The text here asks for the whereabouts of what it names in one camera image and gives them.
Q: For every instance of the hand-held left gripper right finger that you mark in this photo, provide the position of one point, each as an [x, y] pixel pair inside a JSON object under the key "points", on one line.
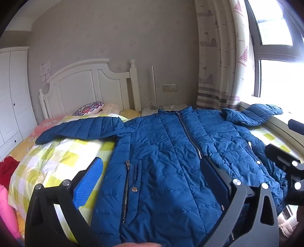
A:
{"points": [[213, 177]]}

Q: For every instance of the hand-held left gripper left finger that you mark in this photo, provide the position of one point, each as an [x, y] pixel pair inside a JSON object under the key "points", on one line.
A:
{"points": [[89, 180]]}

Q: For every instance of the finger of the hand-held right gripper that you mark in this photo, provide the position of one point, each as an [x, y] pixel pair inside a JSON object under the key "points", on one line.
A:
{"points": [[279, 154], [296, 125]]}

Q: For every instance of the blue quilted jacket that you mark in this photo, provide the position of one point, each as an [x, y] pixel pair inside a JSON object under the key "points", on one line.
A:
{"points": [[161, 154]]}

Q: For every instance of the white window sill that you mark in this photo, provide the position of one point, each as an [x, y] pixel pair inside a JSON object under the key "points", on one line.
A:
{"points": [[277, 123]]}

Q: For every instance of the beige plush cloth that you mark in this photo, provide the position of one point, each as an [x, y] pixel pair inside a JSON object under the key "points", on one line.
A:
{"points": [[285, 225]]}

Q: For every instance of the pink floral bedsheet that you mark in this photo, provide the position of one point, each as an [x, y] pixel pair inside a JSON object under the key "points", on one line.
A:
{"points": [[45, 127]]}

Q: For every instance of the purple patterned pillow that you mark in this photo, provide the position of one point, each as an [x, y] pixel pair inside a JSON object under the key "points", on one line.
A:
{"points": [[89, 108]]}

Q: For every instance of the pale pink pillow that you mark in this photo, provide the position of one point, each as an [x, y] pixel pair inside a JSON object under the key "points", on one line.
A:
{"points": [[110, 108]]}

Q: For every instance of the yellow pillow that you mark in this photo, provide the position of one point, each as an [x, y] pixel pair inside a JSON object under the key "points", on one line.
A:
{"points": [[129, 113]]}

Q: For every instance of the red cloth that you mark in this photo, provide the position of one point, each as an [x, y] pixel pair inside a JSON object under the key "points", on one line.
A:
{"points": [[8, 171]]}

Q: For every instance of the window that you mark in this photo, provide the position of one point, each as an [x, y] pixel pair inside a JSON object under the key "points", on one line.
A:
{"points": [[273, 47]]}

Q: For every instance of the pink cloth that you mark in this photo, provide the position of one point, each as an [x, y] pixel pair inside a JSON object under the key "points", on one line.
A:
{"points": [[8, 211]]}

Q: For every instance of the white nightstand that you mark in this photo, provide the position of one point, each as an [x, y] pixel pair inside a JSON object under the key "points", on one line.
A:
{"points": [[148, 112]]}

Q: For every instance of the white bed headboard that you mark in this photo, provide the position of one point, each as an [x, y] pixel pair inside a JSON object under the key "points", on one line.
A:
{"points": [[78, 90]]}

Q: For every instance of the printed curtain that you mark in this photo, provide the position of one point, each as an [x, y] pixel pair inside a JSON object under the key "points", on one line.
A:
{"points": [[218, 59]]}

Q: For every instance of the white wardrobe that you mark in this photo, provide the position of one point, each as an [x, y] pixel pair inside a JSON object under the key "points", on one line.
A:
{"points": [[14, 95]]}

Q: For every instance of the wall socket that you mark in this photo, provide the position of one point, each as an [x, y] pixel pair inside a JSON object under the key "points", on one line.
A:
{"points": [[170, 87]]}

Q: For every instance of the white wall paper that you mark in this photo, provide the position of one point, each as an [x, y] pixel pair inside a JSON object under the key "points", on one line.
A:
{"points": [[45, 70]]}

